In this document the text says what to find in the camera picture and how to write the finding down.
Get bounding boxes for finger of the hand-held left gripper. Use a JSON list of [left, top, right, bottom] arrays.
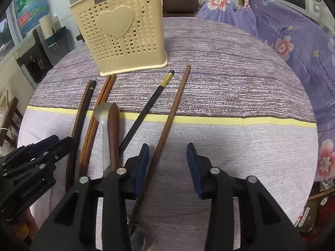
[[0, 135, 60, 168], [3, 137, 75, 179]]

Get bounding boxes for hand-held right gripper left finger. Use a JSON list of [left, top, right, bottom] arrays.
[[30, 143, 150, 251]]

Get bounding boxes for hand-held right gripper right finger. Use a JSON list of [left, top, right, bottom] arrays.
[[186, 142, 307, 251]]

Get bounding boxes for dark brown wooden chopstick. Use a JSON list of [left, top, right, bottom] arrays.
[[65, 79, 93, 191]]

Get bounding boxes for reddish brown chopstick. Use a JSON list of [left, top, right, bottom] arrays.
[[79, 75, 112, 178], [82, 74, 117, 178]]

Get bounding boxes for black chopstick with gold band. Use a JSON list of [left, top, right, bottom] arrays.
[[119, 69, 175, 155]]

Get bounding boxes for long brown wooden chopstick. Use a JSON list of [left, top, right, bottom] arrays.
[[128, 65, 192, 231]]

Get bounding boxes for cream heart-pattern utensil holder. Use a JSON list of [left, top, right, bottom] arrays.
[[69, 0, 168, 77]]

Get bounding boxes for metal spoon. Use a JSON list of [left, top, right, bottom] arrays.
[[94, 102, 116, 178], [127, 214, 153, 251]]

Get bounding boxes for wooden rack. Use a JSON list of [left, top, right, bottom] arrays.
[[0, 97, 24, 147]]

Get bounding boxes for water dispenser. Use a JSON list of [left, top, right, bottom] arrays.
[[13, 35, 53, 84]]

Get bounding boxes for striped purple tablecloth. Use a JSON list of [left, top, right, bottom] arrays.
[[17, 17, 318, 251]]

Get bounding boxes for dark teal cup holder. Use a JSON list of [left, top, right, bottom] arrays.
[[44, 27, 70, 49]]

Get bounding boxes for glass window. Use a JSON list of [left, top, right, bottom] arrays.
[[0, 13, 16, 62]]

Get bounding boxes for white paper cup stack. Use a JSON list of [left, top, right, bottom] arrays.
[[39, 14, 54, 38]]

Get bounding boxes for cardboard box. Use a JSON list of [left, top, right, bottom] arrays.
[[296, 186, 335, 236]]

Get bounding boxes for blue water bottle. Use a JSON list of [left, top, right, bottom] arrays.
[[14, 0, 49, 29]]

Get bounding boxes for purple floral cloth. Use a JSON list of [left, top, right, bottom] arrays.
[[196, 0, 335, 182]]

